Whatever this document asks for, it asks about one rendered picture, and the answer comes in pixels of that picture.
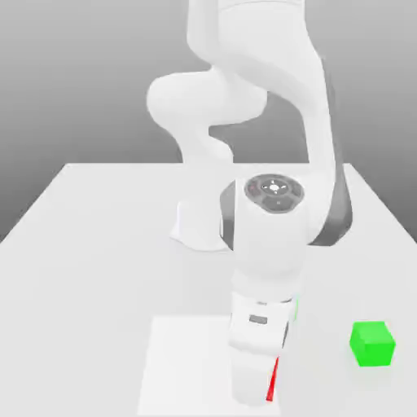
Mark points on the small red cube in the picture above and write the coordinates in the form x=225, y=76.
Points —
x=272, y=381

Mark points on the small green cube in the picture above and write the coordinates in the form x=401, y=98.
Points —
x=371, y=345

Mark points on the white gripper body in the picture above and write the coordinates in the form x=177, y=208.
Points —
x=249, y=374

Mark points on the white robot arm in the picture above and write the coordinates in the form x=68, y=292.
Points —
x=273, y=234

